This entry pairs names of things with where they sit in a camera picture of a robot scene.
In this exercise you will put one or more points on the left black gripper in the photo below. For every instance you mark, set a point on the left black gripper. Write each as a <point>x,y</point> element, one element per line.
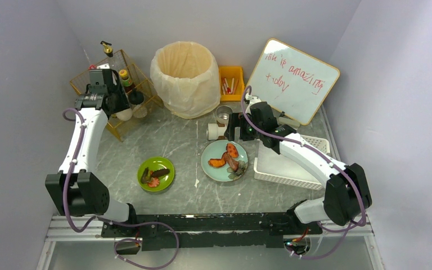
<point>117,103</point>

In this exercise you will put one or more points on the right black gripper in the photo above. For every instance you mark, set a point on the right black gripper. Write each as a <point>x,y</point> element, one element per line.
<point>233,126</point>

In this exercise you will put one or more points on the red cap sauce bottle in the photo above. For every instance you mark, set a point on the red cap sauce bottle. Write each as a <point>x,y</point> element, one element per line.
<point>126,81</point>

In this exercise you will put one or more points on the white mug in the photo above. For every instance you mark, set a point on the white mug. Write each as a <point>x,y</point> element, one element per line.
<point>215,131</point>

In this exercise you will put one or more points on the clear oil dispenser bottle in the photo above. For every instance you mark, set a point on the clear oil dispenser bottle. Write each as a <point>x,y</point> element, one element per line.
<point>108,52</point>

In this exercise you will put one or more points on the black lid shaker jar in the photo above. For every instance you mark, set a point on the black lid shaker jar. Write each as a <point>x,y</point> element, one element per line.
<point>137,100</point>

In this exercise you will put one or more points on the cream lid shaker jar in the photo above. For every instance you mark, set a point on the cream lid shaker jar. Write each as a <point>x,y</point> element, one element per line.
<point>124,115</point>

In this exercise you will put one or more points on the white plastic basket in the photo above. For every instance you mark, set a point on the white plastic basket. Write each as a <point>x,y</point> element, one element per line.
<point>271,167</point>

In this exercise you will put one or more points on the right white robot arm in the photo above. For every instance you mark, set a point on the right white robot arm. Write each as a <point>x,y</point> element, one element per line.
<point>347,194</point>

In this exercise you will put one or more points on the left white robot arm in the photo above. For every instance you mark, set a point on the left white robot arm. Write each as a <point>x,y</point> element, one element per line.
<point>74,189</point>

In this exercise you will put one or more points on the upright steel lined mug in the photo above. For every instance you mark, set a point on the upright steel lined mug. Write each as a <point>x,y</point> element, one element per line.
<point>223,114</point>

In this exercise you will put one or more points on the orange fried piece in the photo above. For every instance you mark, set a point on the orange fried piece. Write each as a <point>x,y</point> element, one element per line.
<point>232,150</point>

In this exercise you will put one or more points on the light blue flower plate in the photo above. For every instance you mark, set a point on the light blue flower plate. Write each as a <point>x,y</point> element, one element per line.
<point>215,150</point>

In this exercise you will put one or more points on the yellow plastic bin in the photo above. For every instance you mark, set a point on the yellow plastic bin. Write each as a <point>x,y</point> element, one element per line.
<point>234,75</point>

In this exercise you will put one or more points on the brown meat rib piece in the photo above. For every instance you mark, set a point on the brown meat rib piece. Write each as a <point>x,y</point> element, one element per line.
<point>232,163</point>

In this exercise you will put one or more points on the orange chicken wing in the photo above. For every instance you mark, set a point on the orange chicken wing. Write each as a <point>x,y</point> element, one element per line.
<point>217,163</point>

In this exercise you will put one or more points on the trash bin with bag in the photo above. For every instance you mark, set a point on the trash bin with bag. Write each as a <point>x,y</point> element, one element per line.
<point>185,76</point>

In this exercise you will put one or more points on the whiteboard with red writing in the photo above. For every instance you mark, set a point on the whiteboard with red writing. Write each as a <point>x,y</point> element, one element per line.
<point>292,81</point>

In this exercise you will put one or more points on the green plate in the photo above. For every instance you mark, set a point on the green plate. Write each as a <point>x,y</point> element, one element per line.
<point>155,163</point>

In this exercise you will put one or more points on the dark sea cucumber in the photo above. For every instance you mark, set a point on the dark sea cucumber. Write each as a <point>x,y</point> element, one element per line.
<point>160,173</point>

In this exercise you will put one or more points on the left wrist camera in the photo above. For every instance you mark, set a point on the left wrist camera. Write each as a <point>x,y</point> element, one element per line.
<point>102,66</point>

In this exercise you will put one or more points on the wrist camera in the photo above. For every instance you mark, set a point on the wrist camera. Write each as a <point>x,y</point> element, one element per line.
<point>250,99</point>
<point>102,66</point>

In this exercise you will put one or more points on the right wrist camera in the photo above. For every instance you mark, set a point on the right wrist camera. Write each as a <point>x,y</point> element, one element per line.
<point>250,99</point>

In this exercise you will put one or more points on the yellow wire basket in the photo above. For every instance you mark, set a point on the yellow wire basket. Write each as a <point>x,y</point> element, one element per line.
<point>118,127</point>

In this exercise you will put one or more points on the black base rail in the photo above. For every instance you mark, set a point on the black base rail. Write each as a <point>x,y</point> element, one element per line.
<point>165,231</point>

